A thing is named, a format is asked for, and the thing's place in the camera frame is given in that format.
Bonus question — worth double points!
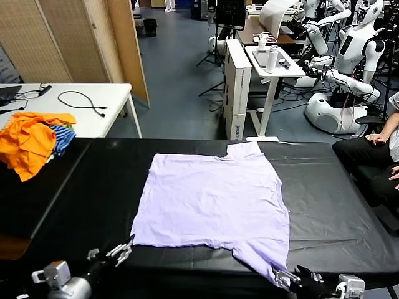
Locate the white device with cables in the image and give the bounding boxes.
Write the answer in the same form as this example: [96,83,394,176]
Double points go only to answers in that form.
[252,32,277,50]

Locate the blue striped garment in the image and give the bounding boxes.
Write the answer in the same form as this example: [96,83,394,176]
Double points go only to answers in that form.
[46,124,77,163]

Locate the black plastic table cover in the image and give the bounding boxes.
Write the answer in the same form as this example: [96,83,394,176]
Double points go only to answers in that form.
[31,138,399,299]

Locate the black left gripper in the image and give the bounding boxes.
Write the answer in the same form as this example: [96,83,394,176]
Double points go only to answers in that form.
[84,238,135,286]

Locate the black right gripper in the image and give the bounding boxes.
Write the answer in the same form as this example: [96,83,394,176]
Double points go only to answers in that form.
[272,264,339,299]

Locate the black cable with hub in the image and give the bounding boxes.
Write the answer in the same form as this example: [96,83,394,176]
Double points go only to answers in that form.
[0,83,53,113]

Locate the brown wooden desk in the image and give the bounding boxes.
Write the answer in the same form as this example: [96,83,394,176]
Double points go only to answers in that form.
[236,17,308,46]

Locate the black waste bin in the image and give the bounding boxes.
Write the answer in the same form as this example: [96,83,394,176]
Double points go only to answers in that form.
[143,17,158,37]

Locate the white curved panel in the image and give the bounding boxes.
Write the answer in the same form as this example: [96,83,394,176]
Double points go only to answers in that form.
[260,0,297,38]

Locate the black pole stand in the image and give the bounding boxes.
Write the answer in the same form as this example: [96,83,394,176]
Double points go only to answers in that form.
[382,31,399,122]

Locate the black tripod stand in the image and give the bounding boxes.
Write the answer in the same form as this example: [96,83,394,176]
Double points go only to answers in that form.
[196,23,238,97]

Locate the bare forearm of seated person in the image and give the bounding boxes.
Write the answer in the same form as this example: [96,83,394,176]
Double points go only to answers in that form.
[382,107,399,140]

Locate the white table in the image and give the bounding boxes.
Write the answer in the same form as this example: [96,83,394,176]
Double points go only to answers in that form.
[0,82,143,140]

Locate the lavender t-shirt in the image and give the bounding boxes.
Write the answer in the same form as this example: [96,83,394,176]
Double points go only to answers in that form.
[130,141,291,287]

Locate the orange garment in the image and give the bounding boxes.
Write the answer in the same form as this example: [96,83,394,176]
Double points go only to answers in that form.
[0,112,77,183]

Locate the gray printed board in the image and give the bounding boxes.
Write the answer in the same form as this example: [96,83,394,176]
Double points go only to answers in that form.
[0,43,22,84]

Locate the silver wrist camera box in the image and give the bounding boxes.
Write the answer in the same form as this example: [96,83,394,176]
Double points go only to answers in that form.
[31,260,72,289]
[336,273,365,299]

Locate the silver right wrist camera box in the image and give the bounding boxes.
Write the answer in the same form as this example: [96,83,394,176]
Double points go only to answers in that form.
[336,273,365,299]

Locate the white water bottle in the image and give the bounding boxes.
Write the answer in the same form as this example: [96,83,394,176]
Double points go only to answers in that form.
[264,45,280,74]

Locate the white standing desk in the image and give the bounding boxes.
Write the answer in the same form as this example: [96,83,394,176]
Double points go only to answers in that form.
[244,45,307,143]

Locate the black office chair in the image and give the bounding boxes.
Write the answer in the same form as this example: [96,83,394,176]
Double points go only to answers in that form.
[355,115,387,135]

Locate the black padded side table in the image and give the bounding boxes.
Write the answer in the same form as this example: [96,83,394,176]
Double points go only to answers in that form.
[0,138,93,259]

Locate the seated person black trousers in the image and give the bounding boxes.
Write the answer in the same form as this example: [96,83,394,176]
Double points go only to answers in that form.
[332,92,399,208]

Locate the wooden folding screen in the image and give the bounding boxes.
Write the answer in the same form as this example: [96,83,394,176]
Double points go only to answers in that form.
[0,0,151,109]

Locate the black monitor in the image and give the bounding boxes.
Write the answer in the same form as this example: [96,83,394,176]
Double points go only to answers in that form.
[214,0,247,32]

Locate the black laptop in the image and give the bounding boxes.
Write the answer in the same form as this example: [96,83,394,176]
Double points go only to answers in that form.
[0,85,22,107]

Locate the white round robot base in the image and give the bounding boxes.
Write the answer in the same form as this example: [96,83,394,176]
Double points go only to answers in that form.
[208,36,227,54]

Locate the tall white cardboard box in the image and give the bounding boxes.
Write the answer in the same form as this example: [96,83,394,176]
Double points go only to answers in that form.
[223,39,252,141]

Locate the black looped cable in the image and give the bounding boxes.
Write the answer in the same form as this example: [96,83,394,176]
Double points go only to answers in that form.
[57,90,108,118]

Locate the gray tablet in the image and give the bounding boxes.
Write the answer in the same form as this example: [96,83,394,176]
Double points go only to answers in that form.
[252,49,292,69]

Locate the white humanoid robot on base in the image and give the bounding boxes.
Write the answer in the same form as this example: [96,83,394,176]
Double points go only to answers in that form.
[292,0,387,135]

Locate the bare hand of seated person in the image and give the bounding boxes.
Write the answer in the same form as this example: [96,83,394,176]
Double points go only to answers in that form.
[365,133,387,145]
[389,166,399,190]

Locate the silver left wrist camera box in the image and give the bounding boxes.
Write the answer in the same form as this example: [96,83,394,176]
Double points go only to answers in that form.
[31,260,72,289]

